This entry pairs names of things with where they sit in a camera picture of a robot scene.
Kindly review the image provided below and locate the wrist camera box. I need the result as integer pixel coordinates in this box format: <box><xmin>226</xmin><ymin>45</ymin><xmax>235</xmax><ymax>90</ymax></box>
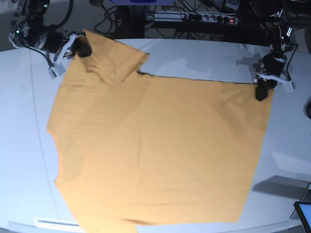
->
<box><xmin>48</xmin><ymin>63</ymin><xmax>66</xmax><ymax>79</ymax></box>
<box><xmin>282</xmin><ymin>81</ymin><xmax>294</xmax><ymax>93</ymax></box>

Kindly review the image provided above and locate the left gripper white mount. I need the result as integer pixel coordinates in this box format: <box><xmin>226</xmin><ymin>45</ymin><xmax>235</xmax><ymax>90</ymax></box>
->
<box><xmin>253</xmin><ymin>72</ymin><xmax>292</xmax><ymax>101</ymax></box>

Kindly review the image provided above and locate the tablet with blue screen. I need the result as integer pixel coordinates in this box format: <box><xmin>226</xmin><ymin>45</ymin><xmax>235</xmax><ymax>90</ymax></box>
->
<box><xmin>294</xmin><ymin>201</ymin><xmax>311</xmax><ymax>233</ymax></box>

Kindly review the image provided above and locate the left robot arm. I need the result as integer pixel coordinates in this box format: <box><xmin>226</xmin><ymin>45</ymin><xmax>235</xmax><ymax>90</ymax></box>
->
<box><xmin>250</xmin><ymin>0</ymin><xmax>298</xmax><ymax>101</ymax></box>

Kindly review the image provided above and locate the orange yellow T-shirt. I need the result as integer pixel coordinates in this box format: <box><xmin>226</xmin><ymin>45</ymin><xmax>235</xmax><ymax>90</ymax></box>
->
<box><xmin>47</xmin><ymin>31</ymin><xmax>272</xmax><ymax>233</ymax></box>

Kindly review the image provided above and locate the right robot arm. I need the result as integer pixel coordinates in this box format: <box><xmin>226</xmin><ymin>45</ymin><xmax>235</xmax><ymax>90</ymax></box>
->
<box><xmin>8</xmin><ymin>0</ymin><xmax>92</xmax><ymax>68</ymax></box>

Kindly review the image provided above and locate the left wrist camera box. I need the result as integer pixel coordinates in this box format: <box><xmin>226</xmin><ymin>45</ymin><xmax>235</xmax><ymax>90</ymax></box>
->
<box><xmin>282</xmin><ymin>81</ymin><xmax>294</xmax><ymax>93</ymax></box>

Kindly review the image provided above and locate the white power strip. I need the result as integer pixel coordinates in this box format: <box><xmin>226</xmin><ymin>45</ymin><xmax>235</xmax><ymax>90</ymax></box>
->
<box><xmin>146</xmin><ymin>11</ymin><xmax>240</xmax><ymax>25</ymax></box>

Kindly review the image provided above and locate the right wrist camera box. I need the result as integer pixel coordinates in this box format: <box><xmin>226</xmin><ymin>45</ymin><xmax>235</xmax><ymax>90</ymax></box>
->
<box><xmin>48</xmin><ymin>63</ymin><xmax>66</xmax><ymax>79</ymax></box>

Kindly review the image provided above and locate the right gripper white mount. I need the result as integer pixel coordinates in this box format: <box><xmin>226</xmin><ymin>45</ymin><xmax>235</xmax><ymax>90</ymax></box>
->
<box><xmin>53</xmin><ymin>32</ymin><xmax>92</xmax><ymax>66</ymax></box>

